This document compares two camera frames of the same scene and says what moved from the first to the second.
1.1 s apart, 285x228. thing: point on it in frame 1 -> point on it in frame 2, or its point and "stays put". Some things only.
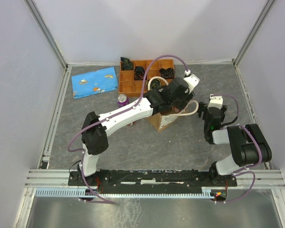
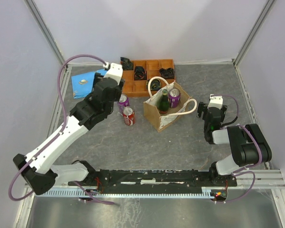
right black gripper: x=202 y=108 stays put
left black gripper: x=186 y=98 -> x=120 y=89
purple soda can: x=122 y=100 stays put
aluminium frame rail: x=252 y=179 stays put
